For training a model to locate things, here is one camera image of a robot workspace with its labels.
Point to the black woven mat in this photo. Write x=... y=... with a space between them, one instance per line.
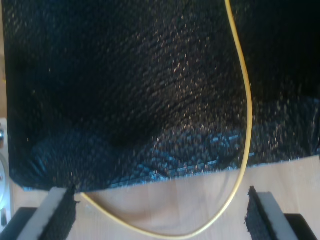
x=125 y=87

